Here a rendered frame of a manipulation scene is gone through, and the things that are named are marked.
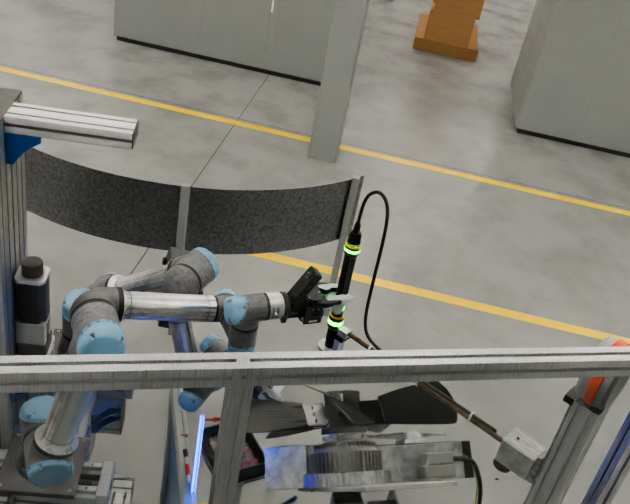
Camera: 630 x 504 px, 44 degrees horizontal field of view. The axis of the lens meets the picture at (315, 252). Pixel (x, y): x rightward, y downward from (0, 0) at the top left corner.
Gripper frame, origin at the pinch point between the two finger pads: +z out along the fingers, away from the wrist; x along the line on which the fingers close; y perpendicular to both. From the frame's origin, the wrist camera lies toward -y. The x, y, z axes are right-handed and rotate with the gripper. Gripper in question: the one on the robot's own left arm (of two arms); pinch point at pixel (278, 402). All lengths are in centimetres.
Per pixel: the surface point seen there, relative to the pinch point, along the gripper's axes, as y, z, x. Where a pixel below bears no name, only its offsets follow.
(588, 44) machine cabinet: 597, -147, -47
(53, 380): -107, 25, -74
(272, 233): 141, -121, 37
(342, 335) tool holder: -1.3, 15.1, -36.5
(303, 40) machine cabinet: 470, -381, 28
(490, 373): -48, 71, -81
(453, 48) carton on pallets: 731, -348, 33
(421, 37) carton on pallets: 712, -386, 32
